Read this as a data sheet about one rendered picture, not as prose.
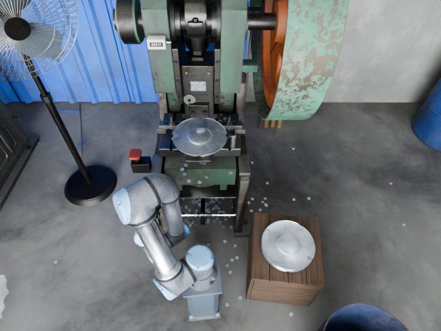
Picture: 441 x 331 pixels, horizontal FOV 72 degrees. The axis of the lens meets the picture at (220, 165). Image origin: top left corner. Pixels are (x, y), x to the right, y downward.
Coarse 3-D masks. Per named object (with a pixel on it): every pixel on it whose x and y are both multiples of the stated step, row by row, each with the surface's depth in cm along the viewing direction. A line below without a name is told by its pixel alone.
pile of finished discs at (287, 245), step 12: (276, 228) 173; (288, 228) 173; (300, 228) 174; (264, 240) 168; (276, 240) 168; (288, 240) 168; (300, 240) 168; (312, 240) 168; (264, 252) 164; (276, 252) 164; (288, 252) 163; (300, 252) 164; (312, 252) 164; (276, 264) 159; (288, 264) 160; (300, 264) 160
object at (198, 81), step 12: (192, 60) 138; (204, 60) 138; (192, 72) 137; (204, 72) 138; (192, 84) 142; (204, 84) 142; (192, 96) 146; (204, 96) 147; (192, 108) 149; (204, 108) 150
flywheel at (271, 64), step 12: (264, 0) 153; (276, 0) 142; (276, 12) 125; (276, 24) 126; (264, 36) 158; (276, 36) 127; (264, 48) 159; (276, 48) 142; (264, 60) 158; (276, 60) 142; (264, 72) 156; (276, 72) 142; (264, 84) 154; (276, 84) 142; (264, 96) 154
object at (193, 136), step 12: (192, 120) 170; (204, 120) 170; (180, 132) 164; (192, 132) 163; (204, 132) 163; (216, 132) 164; (180, 144) 158; (192, 144) 158; (204, 144) 158; (216, 144) 158
